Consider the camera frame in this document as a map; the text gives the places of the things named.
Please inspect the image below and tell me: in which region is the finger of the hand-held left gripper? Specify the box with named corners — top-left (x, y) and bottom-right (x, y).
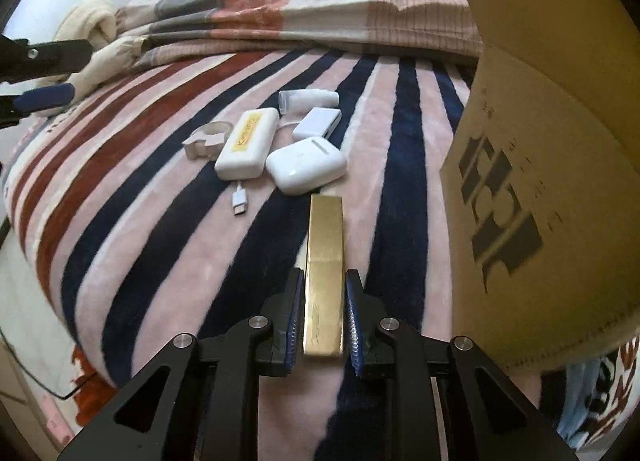
top-left (0, 34), bottom-right (94, 83)
top-left (0, 83), bottom-right (76, 128)

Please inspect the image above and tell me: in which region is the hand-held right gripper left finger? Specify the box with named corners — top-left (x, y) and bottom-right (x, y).
top-left (56, 267), bottom-right (306, 461)

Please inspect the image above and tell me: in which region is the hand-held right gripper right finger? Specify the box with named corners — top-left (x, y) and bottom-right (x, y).
top-left (344, 268), bottom-right (581, 461)

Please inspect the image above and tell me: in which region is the gold rectangular box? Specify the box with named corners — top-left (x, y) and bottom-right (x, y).
top-left (302, 194), bottom-right (347, 358)

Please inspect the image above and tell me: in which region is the cardboard box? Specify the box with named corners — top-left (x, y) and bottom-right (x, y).
top-left (439, 0), bottom-right (640, 373)

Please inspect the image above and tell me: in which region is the cream fleece cloth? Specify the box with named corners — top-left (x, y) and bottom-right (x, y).
top-left (39, 0), bottom-right (151, 117)

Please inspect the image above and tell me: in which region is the striped blanket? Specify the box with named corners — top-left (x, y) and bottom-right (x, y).
top-left (2, 47), bottom-right (543, 461)

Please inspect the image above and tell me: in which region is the white earbuds case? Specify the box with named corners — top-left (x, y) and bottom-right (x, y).
top-left (265, 137), bottom-right (348, 195)

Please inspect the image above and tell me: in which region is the white power bank yellow label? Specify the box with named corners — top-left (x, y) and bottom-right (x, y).
top-left (214, 108), bottom-right (280, 182)

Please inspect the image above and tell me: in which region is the small white rectangular case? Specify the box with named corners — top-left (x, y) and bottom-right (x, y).
top-left (292, 107), bottom-right (343, 141)

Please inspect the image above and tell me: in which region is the white cylindrical tube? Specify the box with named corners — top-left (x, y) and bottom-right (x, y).
top-left (278, 90), bottom-right (340, 117)

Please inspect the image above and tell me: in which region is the patchwork quilt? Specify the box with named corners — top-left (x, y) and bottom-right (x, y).
top-left (114, 0), bottom-right (485, 73)

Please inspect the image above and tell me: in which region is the white USB cable plug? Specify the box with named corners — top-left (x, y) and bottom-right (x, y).
top-left (230, 180), bottom-right (250, 217)

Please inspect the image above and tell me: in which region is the black cable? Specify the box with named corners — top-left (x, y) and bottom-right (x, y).
top-left (0, 326), bottom-right (98, 400)

